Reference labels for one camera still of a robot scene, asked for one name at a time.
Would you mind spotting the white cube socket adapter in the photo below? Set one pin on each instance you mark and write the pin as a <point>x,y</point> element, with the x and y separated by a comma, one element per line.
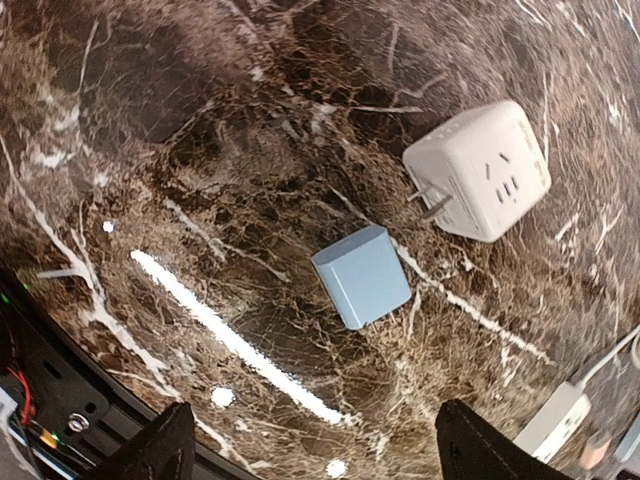
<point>479,172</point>

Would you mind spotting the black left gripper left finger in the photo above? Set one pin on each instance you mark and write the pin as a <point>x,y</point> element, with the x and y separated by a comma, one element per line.
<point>164,449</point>

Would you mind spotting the white power strip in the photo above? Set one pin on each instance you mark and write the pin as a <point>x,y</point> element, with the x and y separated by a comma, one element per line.
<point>556,421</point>

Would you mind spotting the grey blue power strip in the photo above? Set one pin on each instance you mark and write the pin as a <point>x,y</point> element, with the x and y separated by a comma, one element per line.
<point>628,444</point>

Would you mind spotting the blue plug charger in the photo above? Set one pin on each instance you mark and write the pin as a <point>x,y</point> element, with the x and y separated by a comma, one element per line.
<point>363,276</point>

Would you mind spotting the black front rail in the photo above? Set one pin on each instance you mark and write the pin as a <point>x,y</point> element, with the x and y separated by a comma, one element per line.
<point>70,375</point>

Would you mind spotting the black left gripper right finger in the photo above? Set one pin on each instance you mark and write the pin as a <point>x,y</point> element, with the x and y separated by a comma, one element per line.
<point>470,448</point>

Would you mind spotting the pink plug charger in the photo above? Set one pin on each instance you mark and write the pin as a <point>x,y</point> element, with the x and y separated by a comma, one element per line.
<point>594,451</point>

